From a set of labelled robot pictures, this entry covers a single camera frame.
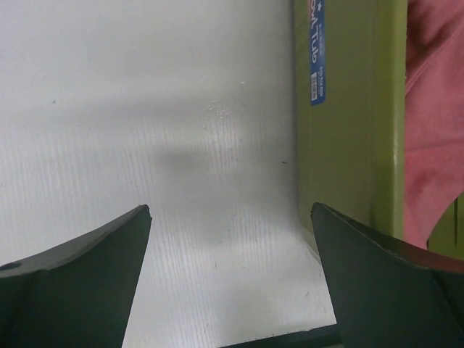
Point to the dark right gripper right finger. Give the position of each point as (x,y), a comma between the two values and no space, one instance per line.
(386,292)

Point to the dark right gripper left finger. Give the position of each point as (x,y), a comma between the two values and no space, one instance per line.
(79,293)

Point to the salmon pink t shirt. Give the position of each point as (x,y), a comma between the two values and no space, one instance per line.
(433,115)

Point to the blue basket label sticker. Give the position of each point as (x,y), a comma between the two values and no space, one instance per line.
(317,50)

